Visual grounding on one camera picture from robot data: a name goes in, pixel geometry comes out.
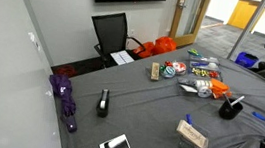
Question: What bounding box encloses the grey bodied blue marker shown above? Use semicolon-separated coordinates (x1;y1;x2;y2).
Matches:
229;93;246;109

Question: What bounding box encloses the blue marker pen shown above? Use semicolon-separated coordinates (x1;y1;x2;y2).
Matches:
251;111;265;122

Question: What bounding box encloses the black mug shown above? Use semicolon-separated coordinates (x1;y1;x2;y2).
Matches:
217;96;245;123

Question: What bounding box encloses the marker with blue cap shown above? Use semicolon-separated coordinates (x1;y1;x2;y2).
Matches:
184;113;195;126

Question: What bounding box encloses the clear plastic container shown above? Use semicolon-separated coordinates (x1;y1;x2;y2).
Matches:
176;120;212;148

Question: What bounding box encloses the blue bin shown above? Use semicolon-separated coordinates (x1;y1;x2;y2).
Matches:
234;51;261;70

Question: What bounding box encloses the grey metal pole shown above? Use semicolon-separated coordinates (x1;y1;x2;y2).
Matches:
226;0;265;64

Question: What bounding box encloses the black pen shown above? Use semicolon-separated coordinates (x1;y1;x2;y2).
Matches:
223;93;234;106

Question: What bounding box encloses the orange ribbon bundle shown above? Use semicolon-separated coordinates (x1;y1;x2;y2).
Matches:
207;78;234;102

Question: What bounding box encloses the yellow door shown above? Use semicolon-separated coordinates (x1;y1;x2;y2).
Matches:
226;0;263;32

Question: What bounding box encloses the clear organizer tray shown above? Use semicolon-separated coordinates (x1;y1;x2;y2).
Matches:
186;53;225;82

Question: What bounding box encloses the white ribbon roll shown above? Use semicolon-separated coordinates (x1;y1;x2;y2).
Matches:
193;78;215;100

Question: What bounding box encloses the clear ribbon tray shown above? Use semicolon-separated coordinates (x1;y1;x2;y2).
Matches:
174;76;215;100

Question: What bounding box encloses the red white gift bow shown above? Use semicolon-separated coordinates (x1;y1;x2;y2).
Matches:
171;61;188;76

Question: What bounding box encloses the wooden framed glass door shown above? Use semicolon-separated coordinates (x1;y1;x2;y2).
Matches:
168;0;213;51

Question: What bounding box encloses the blue white gift bow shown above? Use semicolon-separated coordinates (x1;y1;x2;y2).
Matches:
159;64;178;80

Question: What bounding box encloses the wooden sign block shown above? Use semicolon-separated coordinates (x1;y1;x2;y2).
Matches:
173;118;212;148

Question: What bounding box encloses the large orange bag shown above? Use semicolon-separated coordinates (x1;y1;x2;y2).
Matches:
153;34;179;59

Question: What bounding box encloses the wooden stamp block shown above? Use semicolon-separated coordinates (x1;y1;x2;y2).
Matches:
149;61;162;82

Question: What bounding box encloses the small orange bag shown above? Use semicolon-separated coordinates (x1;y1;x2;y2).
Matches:
132;39;157;61

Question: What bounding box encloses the grey tablecloth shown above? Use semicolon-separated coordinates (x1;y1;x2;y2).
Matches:
48;27;265;148

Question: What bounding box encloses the white paper sheet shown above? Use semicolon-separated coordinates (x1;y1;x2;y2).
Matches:
108;48;136;68

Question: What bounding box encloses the black mesh office chair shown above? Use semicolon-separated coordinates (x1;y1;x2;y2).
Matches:
85;8;150;74

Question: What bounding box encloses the purple folded umbrella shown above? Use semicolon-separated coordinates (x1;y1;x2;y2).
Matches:
43;73;85;134

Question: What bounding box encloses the red coiled cable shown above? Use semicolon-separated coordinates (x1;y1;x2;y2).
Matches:
54;63;78;79

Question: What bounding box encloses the white wall bracket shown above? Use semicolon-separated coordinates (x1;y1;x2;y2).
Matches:
26;31;43;52

